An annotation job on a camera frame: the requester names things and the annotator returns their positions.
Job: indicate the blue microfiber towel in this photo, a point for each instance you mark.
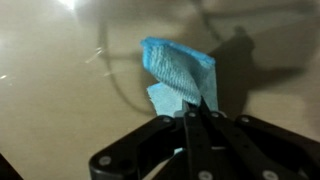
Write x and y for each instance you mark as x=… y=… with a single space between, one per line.
x=176 y=70

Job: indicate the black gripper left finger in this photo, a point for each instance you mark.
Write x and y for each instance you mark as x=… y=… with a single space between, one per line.
x=133 y=146

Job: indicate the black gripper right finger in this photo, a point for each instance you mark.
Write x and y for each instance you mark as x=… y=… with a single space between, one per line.
x=260 y=146

